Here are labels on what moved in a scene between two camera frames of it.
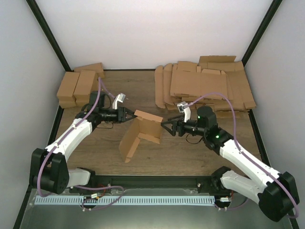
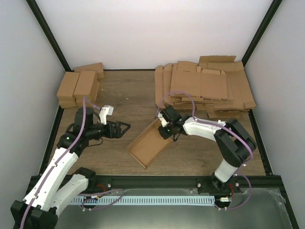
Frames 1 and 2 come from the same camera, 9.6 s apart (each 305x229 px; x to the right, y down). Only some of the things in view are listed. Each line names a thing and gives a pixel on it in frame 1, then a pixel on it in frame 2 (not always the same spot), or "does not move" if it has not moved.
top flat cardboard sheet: x=199 y=83 does not move
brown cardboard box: x=147 y=126 to x=147 y=145
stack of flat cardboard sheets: x=217 y=81 does not move
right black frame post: x=264 y=24 does not move
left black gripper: x=121 y=113 to x=117 y=127
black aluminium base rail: x=153 y=182 does not move
